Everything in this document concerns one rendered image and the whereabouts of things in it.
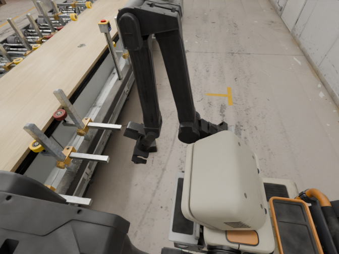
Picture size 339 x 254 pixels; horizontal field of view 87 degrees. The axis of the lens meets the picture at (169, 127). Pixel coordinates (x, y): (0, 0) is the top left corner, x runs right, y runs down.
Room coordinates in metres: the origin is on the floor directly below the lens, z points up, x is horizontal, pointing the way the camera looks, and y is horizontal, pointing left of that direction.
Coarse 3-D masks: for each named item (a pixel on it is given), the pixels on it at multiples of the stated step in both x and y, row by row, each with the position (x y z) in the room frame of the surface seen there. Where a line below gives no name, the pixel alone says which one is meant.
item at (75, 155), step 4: (44, 152) 0.62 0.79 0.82; (48, 152) 0.62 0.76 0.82; (72, 152) 0.61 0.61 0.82; (72, 156) 0.58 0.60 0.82; (76, 156) 0.57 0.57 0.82; (80, 156) 0.57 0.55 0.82; (84, 156) 0.57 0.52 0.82; (88, 156) 0.57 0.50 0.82; (92, 156) 0.57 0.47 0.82; (96, 156) 0.56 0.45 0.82; (100, 156) 0.56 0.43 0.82; (104, 156) 0.56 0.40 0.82; (88, 160) 0.56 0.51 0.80; (92, 160) 0.55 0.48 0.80; (96, 160) 0.54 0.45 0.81; (100, 160) 0.54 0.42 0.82; (104, 160) 0.53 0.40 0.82; (108, 160) 0.55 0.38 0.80
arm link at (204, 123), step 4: (196, 120) 0.41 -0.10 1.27; (200, 120) 0.42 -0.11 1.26; (204, 120) 0.42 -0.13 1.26; (180, 124) 0.41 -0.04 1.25; (196, 124) 0.39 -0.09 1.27; (200, 124) 0.40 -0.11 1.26; (204, 124) 0.40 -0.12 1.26; (180, 128) 0.39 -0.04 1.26; (196, 128) 0.38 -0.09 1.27; (200, 128) 0.38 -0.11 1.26; (204, 128) 0.38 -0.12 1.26; (200, 132) 0.37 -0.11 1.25; (204, 132) 0.37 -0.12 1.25; (200, 136) 0.37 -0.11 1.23
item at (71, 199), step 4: (64, 196) 0.34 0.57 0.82; (68, 196) 0.34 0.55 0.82; (72, 196) 0.34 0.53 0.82; (68, 200) 0.32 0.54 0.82; (72, 200) 0.31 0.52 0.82; (76, 200) 0.31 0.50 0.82; (80, 200) 0.31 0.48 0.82; (84, 200) 0.31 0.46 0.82; (88, 200) 0.31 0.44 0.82; (92, 200) 0.32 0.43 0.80; (76, 204) 0.30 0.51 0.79; (80, 204) 0.30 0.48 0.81; (84, 204) 0.29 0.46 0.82; (88, 204) 0.29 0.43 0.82
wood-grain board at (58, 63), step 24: (120, 0) 3.30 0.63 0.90; (72, 24) 2.45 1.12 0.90; (96, 24) 2.40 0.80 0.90; (48, 48) 1.84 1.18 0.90; (72, 48) 1.81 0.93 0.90; (96, 48) 1.77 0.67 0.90; (24, 72) 1.43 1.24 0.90; (48, 72) 1.40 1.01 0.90; (72, 72) 1.37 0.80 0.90; (0, 96) 1.11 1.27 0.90; (24, 96) 1.09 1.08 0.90; (48, 96) 1.07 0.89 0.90; (0, 120) 0.85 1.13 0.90; (24, 120) 0.83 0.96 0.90; (48, 120) 0.82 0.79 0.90; (0, 144) 0.65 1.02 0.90; (24, 144) 0.63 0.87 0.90; (0, 168) 0.48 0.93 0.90
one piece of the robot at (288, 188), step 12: (264, 180) 0.35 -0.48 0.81; (276, 180) 0.35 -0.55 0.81; (288, 180) 0.34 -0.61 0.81; (276, 192) 0.29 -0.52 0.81; (288, 192) 0.28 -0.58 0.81; (312, 192) 0.23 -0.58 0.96; (324, 204) 0.17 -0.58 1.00; (324, 216) 0.13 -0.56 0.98; (336, 228) 0.09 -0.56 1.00; (336, 240) 0.06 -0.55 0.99
